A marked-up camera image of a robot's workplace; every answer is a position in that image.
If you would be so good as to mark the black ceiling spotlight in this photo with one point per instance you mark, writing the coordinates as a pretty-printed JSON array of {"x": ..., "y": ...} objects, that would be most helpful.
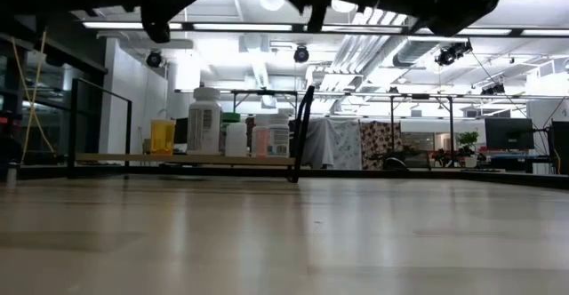
[
  {"x": 449, "y": 56},
  {"x": 154, "y": 58},
  {"x": 301, "y": 54}
]

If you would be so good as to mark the plain grey cloth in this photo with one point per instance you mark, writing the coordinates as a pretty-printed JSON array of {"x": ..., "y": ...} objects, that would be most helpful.
[{"x": 320, "y": 146}]

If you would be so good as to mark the long ceiling light strip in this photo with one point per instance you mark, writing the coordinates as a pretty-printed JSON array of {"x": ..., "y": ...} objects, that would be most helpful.
[
  {"x": 200, "y": 91},
  {"x": 242, "y": 26}
]

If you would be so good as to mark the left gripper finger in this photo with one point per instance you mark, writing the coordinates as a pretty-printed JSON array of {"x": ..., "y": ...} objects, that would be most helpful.
[{"x": 160, "y": 10}]

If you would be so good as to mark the black computer monitor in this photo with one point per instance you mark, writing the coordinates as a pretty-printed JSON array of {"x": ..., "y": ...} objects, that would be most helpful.
[
  {"x": 509, "y": 133},
  {"x": 561, "y": 146},
  {"x": 181, "y": 130}
]

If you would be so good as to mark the white patterned sheet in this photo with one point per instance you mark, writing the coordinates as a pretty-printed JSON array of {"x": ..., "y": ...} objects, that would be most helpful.
[{"x": 347, "y": 146}]

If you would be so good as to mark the leafy plant in white pot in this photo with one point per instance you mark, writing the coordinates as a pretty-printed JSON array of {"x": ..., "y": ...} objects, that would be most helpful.
[{"x": 467, "y": 139}]

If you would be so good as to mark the ribbed ventilation duct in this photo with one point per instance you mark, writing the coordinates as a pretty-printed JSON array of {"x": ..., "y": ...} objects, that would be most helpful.
[{"x": 413, "y": 53}]

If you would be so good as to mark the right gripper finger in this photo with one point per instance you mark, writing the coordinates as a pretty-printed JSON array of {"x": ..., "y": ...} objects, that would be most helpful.
[{"x": 317, "y": 18}]

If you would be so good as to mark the small pink medicine bottle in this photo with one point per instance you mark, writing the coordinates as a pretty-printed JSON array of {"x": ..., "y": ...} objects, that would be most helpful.
[{"x": 260, "y": 143}]

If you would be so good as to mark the dark floral cloth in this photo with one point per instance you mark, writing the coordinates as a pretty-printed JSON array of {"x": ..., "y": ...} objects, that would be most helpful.
[{"x": 249, "y": 130}]

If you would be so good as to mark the white bottle with barcode label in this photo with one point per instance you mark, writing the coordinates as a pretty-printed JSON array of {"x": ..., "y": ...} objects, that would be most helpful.
[{"x": 280, "y": 139}]

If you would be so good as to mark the brown cardboard box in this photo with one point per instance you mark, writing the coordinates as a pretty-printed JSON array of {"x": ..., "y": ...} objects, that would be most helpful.
[{"x": 146, "y": 146}]

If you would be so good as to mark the black clothes rack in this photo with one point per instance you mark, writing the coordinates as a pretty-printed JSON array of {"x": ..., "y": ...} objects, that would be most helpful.
[
  {"x": 262, "y": 92},
  {"x": 451, "y": 117}
]

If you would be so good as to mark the wooden shelf with black frame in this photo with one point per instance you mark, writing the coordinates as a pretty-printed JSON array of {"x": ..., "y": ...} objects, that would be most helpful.
[{"x": 133, "y": 159}]

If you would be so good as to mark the orange bottle with white cap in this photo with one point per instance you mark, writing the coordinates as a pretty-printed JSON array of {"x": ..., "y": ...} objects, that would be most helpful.
[{"x": 162, "y": 137}]

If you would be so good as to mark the red floral curtain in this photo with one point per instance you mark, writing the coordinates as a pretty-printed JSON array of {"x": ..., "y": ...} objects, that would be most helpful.
[{"x": 378, "y": 143}]

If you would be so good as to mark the large white medicine bottle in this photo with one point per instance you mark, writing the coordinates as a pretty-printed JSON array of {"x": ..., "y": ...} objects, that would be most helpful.
[{"x": 203, "y": 126}]

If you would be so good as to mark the black metal rig frame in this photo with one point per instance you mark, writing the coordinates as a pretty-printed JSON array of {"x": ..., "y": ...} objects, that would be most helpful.
[{"x": 355, "y": 173}]

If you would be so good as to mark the plain white medicine bottle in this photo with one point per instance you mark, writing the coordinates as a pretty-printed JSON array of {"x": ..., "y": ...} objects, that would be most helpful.
[{"x": 235, "y": 141}]

